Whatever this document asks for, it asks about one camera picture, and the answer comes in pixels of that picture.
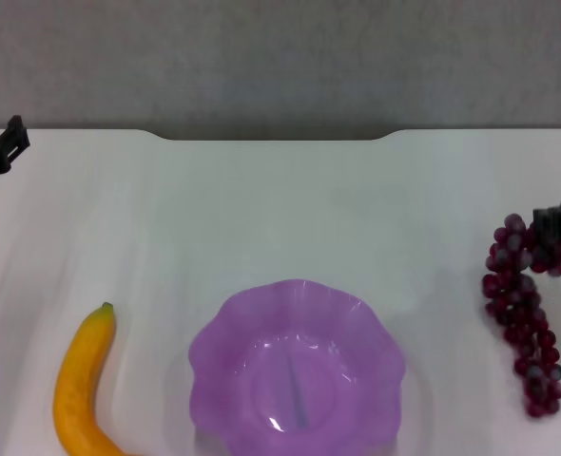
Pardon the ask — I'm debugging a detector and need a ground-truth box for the dark red grape bunch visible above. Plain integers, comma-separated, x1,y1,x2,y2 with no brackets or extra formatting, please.
480,198,561,419

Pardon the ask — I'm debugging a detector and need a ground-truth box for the purple wavy-edged plastic plate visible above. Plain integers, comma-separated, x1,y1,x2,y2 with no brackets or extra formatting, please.
187,278,408,456

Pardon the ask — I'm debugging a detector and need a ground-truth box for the yellow banana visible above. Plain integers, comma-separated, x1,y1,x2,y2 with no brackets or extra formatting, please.
52,301,142,456

